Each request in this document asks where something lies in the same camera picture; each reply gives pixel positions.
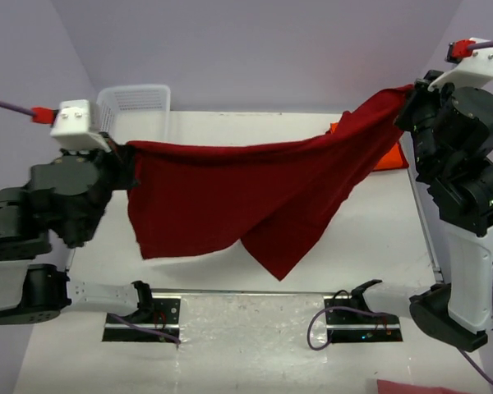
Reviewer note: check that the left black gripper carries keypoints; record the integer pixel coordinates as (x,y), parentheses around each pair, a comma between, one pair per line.
(123,156)

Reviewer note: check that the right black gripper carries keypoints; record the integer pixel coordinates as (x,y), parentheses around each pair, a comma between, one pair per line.
(417,92)

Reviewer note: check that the dark red t shirt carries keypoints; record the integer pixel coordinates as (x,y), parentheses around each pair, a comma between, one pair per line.
(276,199)

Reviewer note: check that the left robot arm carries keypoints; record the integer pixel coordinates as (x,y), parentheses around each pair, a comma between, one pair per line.
(33,293)

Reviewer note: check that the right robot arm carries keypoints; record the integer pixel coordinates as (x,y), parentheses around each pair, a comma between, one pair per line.
(459,313)

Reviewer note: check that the white plastic basket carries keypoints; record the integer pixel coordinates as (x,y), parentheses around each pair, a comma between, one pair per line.
(135,112)

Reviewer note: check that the folded orange t shirt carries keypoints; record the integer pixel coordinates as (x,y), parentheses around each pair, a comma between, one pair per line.
(393,159)

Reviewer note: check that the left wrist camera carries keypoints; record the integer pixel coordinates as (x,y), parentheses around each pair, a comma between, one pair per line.
(75,125)

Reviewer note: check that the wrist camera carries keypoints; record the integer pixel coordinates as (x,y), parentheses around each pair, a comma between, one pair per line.
(75,125)
(473,65)

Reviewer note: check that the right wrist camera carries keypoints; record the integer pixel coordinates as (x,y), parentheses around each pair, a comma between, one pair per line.
(473,65)

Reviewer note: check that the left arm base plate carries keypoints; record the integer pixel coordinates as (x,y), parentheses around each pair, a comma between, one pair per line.
(160,325)

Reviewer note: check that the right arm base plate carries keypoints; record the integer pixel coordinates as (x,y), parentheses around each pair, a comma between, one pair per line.
(344,326)

